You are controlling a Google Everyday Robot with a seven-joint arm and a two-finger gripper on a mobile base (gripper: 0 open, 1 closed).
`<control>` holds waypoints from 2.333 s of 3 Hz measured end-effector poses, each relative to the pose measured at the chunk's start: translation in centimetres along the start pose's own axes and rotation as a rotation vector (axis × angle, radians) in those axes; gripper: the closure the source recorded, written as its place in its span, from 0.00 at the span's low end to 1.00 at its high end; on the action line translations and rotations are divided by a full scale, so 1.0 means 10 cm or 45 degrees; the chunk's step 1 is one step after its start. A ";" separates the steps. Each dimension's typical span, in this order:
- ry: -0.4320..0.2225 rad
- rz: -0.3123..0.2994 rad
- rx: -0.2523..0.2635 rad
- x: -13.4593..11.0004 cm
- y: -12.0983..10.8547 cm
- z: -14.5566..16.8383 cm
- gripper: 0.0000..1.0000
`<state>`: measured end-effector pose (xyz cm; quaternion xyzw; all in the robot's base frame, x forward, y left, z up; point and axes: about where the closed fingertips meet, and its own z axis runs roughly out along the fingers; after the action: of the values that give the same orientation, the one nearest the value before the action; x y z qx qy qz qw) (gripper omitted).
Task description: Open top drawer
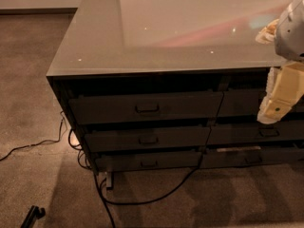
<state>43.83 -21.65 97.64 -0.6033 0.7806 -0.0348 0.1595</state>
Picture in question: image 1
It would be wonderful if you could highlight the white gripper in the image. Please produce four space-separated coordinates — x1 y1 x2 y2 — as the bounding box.
256 19 304 124

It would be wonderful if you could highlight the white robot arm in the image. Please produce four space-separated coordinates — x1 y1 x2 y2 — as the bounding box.
256 0 304 124

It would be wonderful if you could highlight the grey glossy top cabinet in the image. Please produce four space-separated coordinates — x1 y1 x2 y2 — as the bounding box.
47 0 304 172

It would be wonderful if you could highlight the black object on floor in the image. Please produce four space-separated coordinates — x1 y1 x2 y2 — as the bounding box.
20 205 46 228

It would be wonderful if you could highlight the thick black floor cable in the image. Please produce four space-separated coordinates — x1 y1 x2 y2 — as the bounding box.
93 161 203 228

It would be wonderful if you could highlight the thin black floor cable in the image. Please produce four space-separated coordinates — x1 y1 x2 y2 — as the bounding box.
0 111 68 162

